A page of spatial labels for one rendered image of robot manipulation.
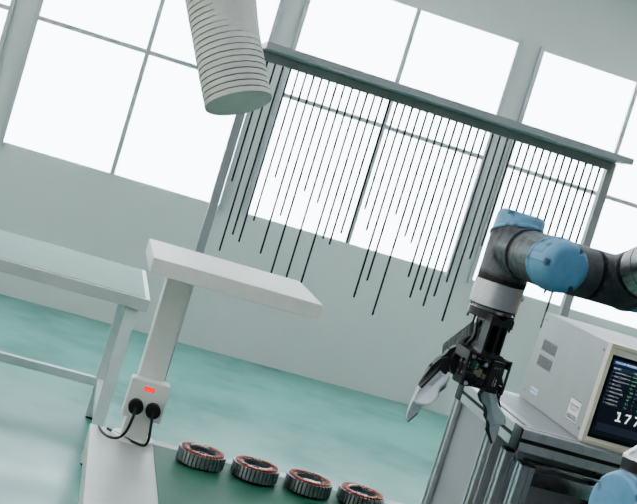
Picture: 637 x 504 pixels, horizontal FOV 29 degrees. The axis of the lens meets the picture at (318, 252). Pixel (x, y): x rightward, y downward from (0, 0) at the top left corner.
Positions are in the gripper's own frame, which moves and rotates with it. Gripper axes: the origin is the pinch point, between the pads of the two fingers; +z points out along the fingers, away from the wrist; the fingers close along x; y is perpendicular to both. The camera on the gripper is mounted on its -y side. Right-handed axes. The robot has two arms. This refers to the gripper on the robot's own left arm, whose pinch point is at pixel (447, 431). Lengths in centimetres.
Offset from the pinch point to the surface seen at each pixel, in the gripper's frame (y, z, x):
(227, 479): -90, 40, -9
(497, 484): -49, 17, 34
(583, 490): -39, 12, 47
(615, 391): -42, -8, 49
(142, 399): -98, 29, -31
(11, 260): -331, 40, -60
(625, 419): -42, -3, 53
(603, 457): -39, 5, 50
